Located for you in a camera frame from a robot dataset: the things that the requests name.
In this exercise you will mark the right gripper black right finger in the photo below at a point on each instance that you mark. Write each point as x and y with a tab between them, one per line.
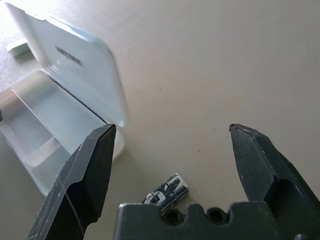
262	170

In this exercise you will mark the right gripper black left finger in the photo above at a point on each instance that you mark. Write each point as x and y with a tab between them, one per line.
75	190

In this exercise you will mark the white plastic pencil case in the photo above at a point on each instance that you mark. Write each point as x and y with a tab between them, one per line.
82	82

